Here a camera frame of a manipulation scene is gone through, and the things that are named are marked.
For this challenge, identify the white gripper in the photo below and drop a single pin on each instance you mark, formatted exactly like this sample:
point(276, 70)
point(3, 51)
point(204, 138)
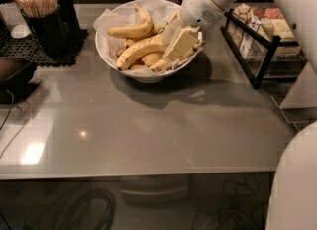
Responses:
point(197, 9)

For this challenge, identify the large front yellow banana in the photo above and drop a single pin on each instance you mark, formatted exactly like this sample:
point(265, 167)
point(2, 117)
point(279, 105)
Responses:
point(138, 50)

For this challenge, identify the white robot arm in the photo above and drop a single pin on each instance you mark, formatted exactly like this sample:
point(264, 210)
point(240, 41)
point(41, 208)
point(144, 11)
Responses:
point(293, 199)

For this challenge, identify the lower right yellow banana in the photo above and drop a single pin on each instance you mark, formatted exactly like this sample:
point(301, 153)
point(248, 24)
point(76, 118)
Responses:
point(164, 65)

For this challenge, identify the top curved yellow banana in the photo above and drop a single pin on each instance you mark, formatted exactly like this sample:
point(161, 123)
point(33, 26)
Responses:
point(134, 31)

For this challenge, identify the right middle yellow banana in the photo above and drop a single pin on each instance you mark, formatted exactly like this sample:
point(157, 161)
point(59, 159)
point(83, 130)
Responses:
point(152, 58)

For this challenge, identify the black stir stick holder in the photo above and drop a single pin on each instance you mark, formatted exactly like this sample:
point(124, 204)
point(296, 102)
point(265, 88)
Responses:
point(50, 33)

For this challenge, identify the wooden stir stick bundle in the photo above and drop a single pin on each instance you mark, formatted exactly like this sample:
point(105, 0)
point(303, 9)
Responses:
point(37, 8)

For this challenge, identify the black rubber grid mat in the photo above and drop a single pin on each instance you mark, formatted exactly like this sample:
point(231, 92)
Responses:
point(30, 50)

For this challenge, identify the black device at left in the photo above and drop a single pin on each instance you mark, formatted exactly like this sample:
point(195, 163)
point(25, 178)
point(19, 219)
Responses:
point(16, 74)

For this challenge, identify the clear glass shaker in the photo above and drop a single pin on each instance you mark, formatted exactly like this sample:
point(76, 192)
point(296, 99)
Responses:
point(13, 19)

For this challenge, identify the black wire condiment rack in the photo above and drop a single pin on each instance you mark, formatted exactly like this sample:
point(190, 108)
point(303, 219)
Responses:
point(260, 62)

